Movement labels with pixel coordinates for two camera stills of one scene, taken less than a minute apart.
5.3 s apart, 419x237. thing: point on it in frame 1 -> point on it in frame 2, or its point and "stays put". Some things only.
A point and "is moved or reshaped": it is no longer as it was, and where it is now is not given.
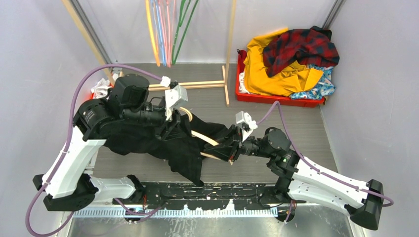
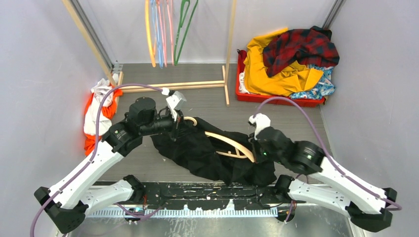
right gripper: x=233 y=143 -> x=257 y=157
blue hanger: x=156 y=16 stays put
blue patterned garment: x=324 y=87 stays put
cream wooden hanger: x=206 y=138 is moved or reshaped
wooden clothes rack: x=108 y=74 stays put
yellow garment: x=288 y=82 stays put
